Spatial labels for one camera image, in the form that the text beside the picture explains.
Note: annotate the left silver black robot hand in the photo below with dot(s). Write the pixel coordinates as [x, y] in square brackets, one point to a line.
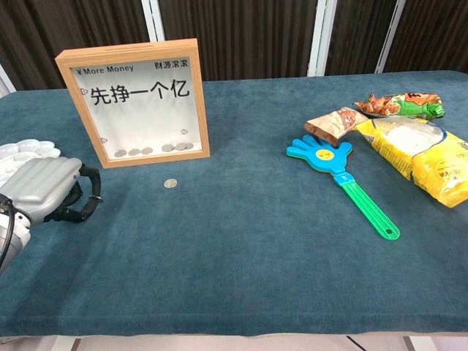
[44, 186]

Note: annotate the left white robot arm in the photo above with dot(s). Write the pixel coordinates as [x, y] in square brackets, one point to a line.
[16, 237]

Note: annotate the blue hand clapper toy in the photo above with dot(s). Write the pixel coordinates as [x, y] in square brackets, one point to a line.
[325, 157]

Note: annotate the white flower paint palette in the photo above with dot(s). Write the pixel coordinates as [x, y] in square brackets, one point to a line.
[33, 148]

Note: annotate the dark slatted partition panel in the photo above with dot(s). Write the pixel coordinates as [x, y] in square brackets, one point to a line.
[358, 33]
[73, 25]
[237, 36]
[438, 33]

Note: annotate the blue table cloth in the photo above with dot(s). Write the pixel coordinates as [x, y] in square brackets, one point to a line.
[234, 256]

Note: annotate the brown snack packet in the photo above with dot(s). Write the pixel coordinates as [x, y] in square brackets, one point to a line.
[332, 124]

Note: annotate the orange green snack bag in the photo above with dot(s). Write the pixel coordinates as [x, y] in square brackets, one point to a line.
[402, 104]

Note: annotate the yellow snack bag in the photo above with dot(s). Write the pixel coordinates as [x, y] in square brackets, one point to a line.
[431, 161]

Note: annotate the white partition post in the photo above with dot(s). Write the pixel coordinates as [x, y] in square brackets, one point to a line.
[389, 36]
[153, 18]
[323, 36]
[5, 82]

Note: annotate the wooden frame coin bank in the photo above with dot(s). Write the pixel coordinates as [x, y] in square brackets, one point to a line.
[139, 120]

